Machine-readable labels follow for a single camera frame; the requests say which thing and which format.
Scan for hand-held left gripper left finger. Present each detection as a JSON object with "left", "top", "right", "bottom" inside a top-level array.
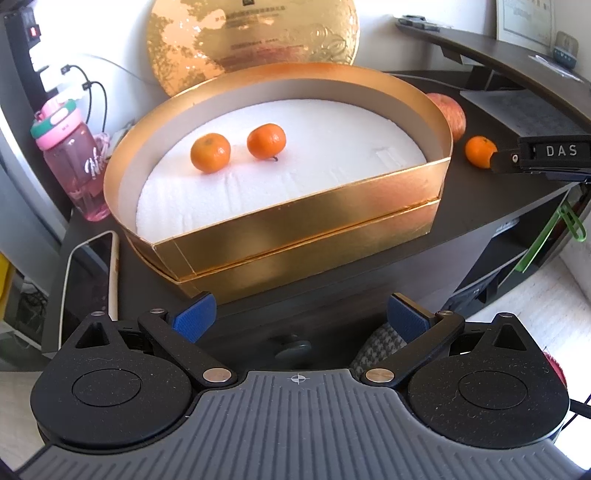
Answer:
[{"left": 65, "top": 292, "right": 237, "bottom": 389}]

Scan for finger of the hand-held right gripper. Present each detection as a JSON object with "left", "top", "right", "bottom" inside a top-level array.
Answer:
[{"left": 490, "top": 148, "right": 522, "bottom": 175}]

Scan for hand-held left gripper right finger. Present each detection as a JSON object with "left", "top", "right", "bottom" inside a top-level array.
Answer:
[{"left": 360, "top": 293, "right": 532, "bottom": 388}]

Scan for mandarin orange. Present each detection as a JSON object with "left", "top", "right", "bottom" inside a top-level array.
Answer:
[
  {"left": 191, "top": 133, "right": 232, "bottom": 174},
  {"left": 247, "top": 123, "right": 287, "bottom": 161},
  {"left": 465, "top": 136, "right": 498, "bottom": 169}
]

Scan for red apple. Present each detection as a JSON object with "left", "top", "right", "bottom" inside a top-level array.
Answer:
[{"left": 426, "top": 92, "right": 466, "bottom": 142}]

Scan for gold gift box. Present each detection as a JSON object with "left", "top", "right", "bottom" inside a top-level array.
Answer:
[{"left": 103, "top": 63, "right": 453, "bottom": 305}]

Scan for gold box lid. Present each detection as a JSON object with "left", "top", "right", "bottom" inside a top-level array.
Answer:
[{"left": 147, "top": 0, "right": 360, "bottom": 99}]

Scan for dark wooden desktop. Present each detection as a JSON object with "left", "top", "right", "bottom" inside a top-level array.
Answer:
[{"left": 44, "top": 69, "right": 583, "bottom": 370}]

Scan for houndstooth cloth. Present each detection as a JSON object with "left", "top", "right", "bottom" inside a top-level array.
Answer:
[{"left": 349, "top": 323, "right": 408, "bottom": 377}]

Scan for green clip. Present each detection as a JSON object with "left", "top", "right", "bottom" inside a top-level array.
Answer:
[{"left": 512, "top": 202, "right": 585, "bottom": 274}]

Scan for clear plastic sleeve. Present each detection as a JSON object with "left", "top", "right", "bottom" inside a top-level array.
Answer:
[{"left": 529, "top": 53, "right": 585, "bottom": 85}]

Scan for small teal desk calendar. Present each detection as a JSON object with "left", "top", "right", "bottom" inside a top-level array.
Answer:
[{"left": 551, "top": 31, "right": 581, "bottom": 70}]

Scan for grey drawer knob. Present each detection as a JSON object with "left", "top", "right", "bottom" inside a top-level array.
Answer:
[{"left": 274, "top": 335, "right": 313, "bottom": 363}]

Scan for smartphone with white case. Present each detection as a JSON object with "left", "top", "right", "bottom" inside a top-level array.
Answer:
[{"left": 62, "top": 231, "right": 122, "bottom": 337}]

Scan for dark curved desk shelf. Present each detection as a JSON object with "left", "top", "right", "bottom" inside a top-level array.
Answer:
[{"left": 396, "top": 21, "right": 591, "bottom": 121}]

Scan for framed paper certificate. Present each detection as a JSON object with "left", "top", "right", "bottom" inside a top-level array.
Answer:
[{"left": 496, "top": 0, "right": 555, "bottom": 49}]

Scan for black flat object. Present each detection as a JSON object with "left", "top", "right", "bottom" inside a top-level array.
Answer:
[{"left": 399, "top": 15, "right": 440, "bottom": 31}]

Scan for white foam insert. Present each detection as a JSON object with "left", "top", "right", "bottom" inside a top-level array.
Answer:
[{"left": 136, "top": 98, "right": 428, "bottom": 243}]

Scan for yellow plastic bin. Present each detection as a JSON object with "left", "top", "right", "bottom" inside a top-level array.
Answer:
[{"left": 0, "top": 254, "right": 11, "bottom": 320}]

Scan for pink water bottle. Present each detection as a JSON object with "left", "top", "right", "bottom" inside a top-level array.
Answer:
[{"left": 31, "top": 98, "right": 112, "bottom": 221}]

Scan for white charger plugs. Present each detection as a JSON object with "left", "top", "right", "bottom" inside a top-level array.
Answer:
[{"left": 31, "top": 50, "right": 63, "bottom": 95}]

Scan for black power strip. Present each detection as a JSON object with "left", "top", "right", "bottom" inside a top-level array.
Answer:
[{"left": 4, "top": 8, "right": 49, "bottom": 77}]

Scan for black charging cable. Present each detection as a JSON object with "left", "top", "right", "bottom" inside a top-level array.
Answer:
[{"left": 60, "top": 65, "right": 110, "bottom": 136}]

